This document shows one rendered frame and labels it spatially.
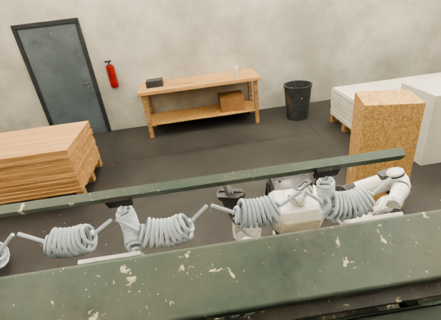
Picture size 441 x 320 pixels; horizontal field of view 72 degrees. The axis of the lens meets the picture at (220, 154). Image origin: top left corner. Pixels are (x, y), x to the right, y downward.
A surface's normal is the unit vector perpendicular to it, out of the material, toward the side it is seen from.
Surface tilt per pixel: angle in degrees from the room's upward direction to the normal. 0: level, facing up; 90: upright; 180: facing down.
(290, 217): 68
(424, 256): 32
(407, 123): 90
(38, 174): 90
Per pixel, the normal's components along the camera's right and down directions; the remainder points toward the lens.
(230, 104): 0.11, 0.46
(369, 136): -0.17, 0.48
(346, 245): -0.04, -0.50
